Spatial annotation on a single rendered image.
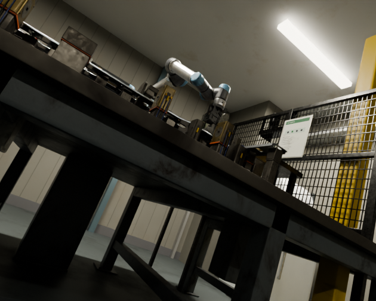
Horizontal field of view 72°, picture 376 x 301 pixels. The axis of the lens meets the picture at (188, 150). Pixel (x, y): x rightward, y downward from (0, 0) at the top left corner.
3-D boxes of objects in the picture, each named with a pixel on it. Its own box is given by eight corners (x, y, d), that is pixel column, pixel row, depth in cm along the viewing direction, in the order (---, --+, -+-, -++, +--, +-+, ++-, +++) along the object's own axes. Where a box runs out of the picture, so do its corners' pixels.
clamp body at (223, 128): (206, 186, 118) (230, 119, 127) (193, 184, 128) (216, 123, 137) (217, 191, 120) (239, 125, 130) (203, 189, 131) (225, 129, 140)
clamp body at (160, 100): (136, 152, 106) (168, 81, 115) (128, 154, 116) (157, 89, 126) (150, 159, 108) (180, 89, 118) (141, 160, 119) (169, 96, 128)
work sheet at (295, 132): (302, 156, 162) (313, 114, 170) (274, 158, 182) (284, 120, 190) (304, 158, 163) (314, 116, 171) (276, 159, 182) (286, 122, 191)
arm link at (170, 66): (166, 49, 185) (205, 71, 151) (175, 60, 193) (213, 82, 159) (156, 61, 185) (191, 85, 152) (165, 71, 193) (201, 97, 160)
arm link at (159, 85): (123, 95, 210) (179, 58, 191) (136, 106, 221) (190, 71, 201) (124, 106, 203) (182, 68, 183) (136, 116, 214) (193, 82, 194)
